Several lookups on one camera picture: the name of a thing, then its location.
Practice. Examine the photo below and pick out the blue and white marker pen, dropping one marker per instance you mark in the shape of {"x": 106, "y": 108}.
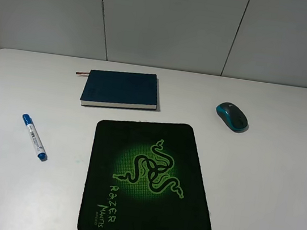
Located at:
{"x": 38, "y": 146}

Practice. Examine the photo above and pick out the dark blue notebook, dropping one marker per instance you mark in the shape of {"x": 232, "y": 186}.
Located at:
{"x": 113, "y": 89}

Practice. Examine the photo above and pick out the black teal computer mouse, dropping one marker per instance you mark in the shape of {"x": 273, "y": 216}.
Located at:
{"x": 233, "y": 117}

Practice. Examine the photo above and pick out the black green Razer mouse pad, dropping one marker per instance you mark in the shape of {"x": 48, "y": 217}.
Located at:
{"x": 144, "y": 176}

